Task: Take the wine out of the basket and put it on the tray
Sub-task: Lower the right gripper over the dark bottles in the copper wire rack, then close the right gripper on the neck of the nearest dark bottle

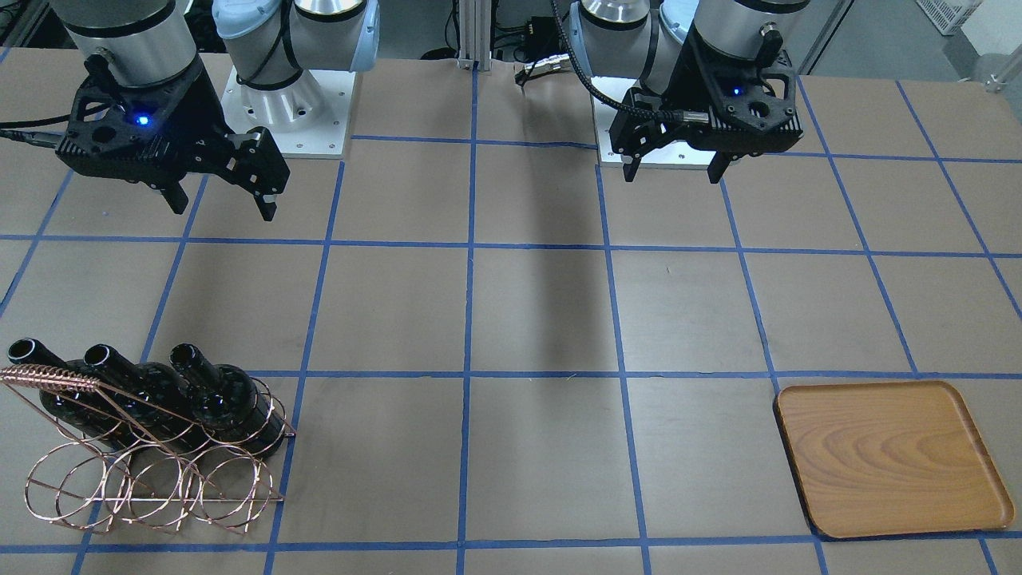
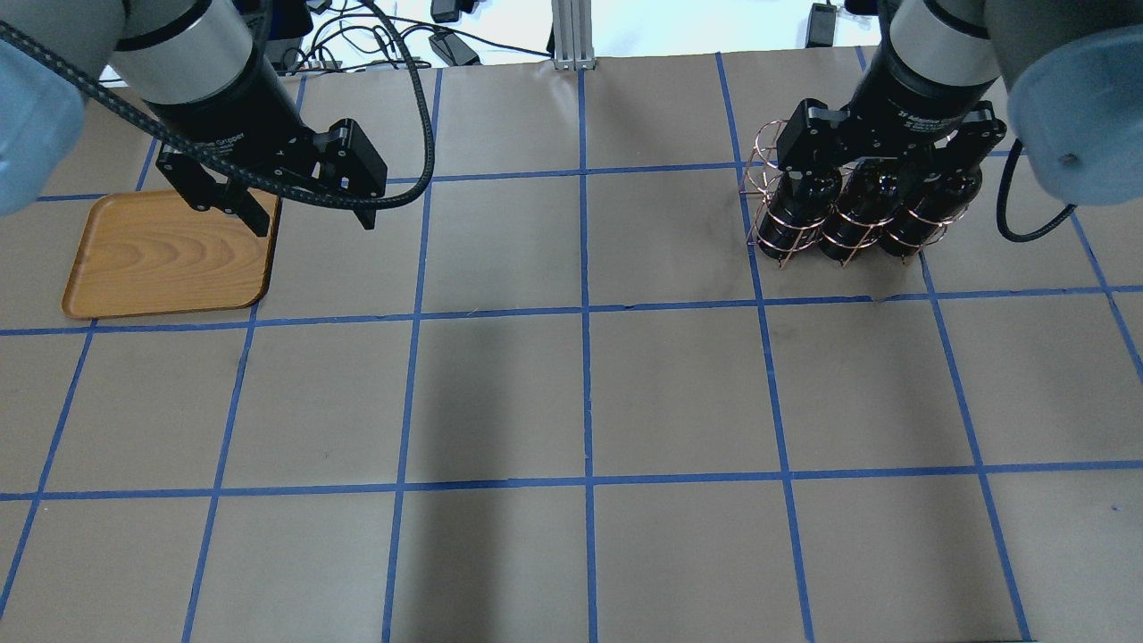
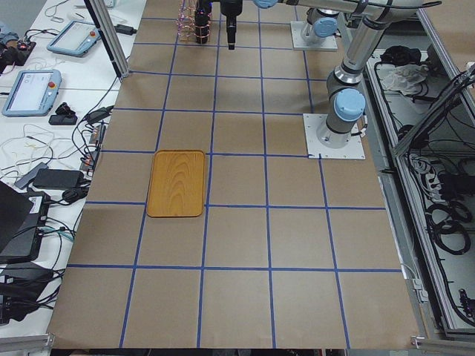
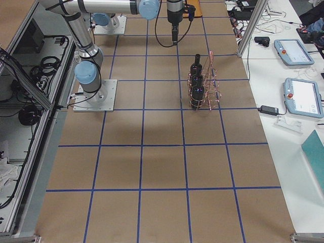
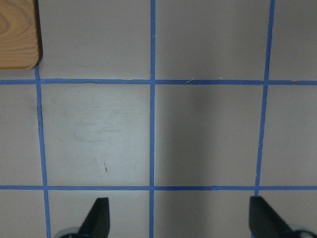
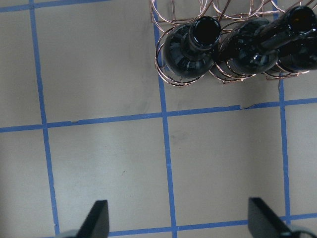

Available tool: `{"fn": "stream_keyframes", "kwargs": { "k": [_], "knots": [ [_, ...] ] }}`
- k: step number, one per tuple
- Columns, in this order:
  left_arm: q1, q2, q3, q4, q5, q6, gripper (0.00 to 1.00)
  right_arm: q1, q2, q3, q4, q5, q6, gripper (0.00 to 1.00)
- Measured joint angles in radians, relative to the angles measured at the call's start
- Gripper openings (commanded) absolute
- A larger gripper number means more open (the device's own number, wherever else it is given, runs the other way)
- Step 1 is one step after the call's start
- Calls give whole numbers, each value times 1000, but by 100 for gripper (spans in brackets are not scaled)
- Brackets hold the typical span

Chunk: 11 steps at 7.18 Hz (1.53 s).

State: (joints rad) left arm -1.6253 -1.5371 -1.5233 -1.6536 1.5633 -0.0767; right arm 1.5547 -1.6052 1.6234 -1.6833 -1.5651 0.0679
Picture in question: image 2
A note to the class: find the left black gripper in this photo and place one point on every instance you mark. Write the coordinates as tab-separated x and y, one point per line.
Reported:
234	116

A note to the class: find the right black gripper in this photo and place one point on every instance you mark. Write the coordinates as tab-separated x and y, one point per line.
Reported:
913	96

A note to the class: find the dark wine bottle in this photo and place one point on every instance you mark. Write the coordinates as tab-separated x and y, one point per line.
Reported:
788	226
870	196
929	214

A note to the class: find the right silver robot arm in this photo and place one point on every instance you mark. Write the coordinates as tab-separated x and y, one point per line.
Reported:
1072	72

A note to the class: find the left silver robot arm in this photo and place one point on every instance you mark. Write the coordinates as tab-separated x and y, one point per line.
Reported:
203	74

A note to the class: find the wooden tray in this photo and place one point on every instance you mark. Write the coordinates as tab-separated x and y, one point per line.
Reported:
148	253

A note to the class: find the black power adapter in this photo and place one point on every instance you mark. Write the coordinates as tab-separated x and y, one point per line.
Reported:
821	25
452	50

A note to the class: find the copper wire wine basket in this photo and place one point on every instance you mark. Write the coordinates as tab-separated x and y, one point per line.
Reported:
761	175

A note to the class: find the aluminium frame post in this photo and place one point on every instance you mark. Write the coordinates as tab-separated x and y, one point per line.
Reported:
572	34

